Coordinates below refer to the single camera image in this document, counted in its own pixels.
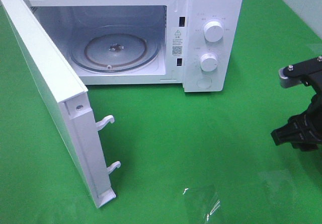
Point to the white round knob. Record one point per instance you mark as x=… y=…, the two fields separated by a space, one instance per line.
x=213 y=31
x=208 y=62

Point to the white microwave door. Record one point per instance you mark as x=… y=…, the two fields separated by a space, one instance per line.
x=66 y=99

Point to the green table mat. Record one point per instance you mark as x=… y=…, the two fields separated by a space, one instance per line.
x=168 y=140

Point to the clear tape piece centre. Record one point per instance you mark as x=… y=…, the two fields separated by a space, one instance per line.
x=203 y=205

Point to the glass microwave turntable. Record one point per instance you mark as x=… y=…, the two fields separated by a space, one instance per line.
x=115 y=48

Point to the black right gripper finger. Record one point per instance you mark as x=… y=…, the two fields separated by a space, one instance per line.
x=303 y=131

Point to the round white door button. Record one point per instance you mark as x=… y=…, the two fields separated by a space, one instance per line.
x=204 y=82

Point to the white microwave oven body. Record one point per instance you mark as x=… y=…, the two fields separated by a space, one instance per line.
x=63 y=19

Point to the white warning label sticker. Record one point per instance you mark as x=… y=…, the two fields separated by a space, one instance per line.
x=178 y=40

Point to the silver black camera mount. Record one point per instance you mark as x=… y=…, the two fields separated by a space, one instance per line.
x=307 y=72

